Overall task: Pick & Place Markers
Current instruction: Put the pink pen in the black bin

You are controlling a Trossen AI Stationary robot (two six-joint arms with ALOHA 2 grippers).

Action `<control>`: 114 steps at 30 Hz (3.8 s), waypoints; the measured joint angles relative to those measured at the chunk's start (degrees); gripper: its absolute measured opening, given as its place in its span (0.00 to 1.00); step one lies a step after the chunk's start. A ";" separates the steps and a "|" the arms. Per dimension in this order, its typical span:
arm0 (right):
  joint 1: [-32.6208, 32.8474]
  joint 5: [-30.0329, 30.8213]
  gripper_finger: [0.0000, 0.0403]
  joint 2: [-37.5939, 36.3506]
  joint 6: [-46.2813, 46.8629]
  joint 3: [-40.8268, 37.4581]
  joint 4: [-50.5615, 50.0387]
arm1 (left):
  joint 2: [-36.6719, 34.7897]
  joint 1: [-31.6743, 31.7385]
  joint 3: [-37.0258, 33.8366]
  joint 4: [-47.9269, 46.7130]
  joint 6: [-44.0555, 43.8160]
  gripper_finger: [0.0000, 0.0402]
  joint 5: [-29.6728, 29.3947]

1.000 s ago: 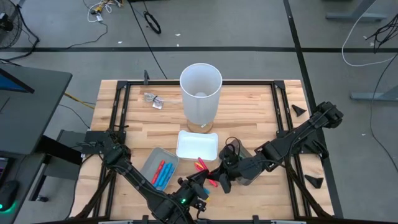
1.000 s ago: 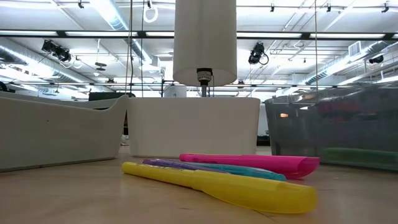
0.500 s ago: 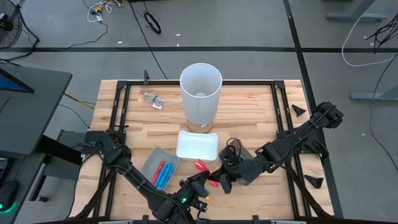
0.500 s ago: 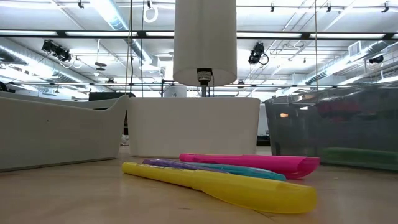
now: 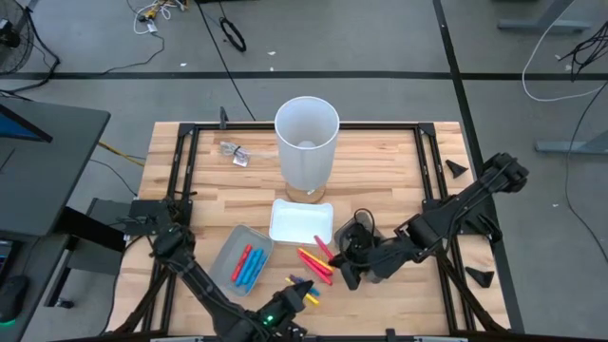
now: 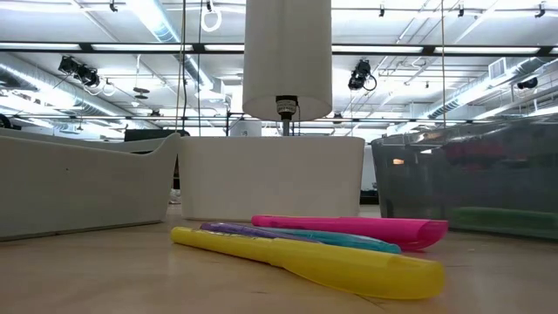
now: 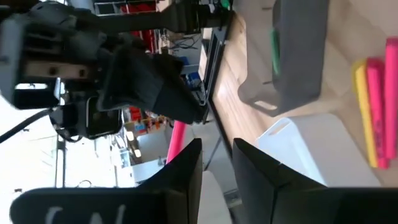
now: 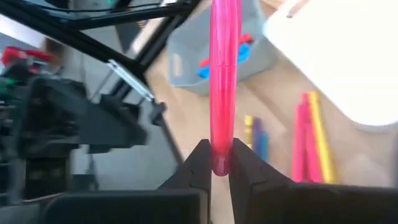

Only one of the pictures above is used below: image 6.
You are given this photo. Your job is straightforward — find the white plastic bin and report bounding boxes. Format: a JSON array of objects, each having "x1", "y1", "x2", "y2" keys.
[{"x1": 178, "y1": 134, "x2": 366, "y2": 222}]

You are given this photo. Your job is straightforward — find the black ceiling camera with cable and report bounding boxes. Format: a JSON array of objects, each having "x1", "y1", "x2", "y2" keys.
[{"x1": 347, "y1": 59, "x2": 378, "y2": 92}]

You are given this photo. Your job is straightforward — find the dark grey translucent bin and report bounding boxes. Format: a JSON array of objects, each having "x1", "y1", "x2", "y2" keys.
[{"x1": 371, "y1": 113, "x2": 558, "y2": 241}]

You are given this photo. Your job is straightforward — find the purple highlighter marker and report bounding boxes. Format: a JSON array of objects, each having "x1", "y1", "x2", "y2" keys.
[{"x1": 199, "y1": 221, "x2": 322, "y2": 244}]

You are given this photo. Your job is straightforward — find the yellow highlighter marker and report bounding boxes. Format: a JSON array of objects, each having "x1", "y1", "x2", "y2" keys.
[{"x1": 169, "y1": 225, "x2": 446, "y2": 301}]

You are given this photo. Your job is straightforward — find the teal highlighter marker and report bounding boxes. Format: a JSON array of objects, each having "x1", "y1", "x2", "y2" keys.
[{"x1": 256, "y1": 225, "x2": 403, "y2": 256}]

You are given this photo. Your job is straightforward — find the white hanging ring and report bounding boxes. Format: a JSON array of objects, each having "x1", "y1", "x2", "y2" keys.
[{"x1": 200, "y1": 7, "x2": 222, "y2": 34}]

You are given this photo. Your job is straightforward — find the light grey plastic bin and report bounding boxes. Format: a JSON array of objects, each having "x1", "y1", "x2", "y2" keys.
[{"x1": 0, "y1": 128, "x2": 182, "y2": 242}]

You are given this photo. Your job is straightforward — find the thin hanging cord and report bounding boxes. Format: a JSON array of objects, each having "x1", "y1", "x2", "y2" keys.
[{"x1": 439, "y1": 0, "x2": 446, "y2": 127}]

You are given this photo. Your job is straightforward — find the black hanging cable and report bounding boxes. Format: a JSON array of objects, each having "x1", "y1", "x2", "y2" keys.
[{"x1": 174, "y1": 0, "x2": 189, "y2": 132}]

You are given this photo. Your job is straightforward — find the pink highlighter marker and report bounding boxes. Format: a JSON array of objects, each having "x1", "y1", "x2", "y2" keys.
[{"x1": 250, "y1": 214, "x2": 450, "y2": 252}]

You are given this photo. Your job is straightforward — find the white hanging cylinder lamp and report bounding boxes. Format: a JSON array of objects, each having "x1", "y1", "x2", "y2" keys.
[{"x1": 242, "y1": 0, "x2": 333, "y2": 137}]

